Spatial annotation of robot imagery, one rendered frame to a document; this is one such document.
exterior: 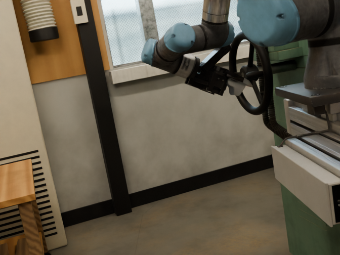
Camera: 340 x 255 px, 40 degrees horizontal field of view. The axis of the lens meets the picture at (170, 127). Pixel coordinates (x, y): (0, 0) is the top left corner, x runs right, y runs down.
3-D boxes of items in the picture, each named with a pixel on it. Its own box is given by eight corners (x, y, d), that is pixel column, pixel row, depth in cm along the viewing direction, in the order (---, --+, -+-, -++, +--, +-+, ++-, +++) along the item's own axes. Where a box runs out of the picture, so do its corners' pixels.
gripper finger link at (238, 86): (247, 100, 148) (221, 90, 145) (253, 82, 148) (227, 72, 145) (251, 100, 145) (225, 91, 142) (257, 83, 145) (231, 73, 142)
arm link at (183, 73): (178, 50, 143) (186, 50, 136) (191, 56, 145) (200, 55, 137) (170, 74, 144) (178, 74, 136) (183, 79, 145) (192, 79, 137)
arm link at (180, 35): (202, 16, 128) (185, 33, 138) (166, 22, 123) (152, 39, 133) (211, 42, 127) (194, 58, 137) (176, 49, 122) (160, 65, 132)
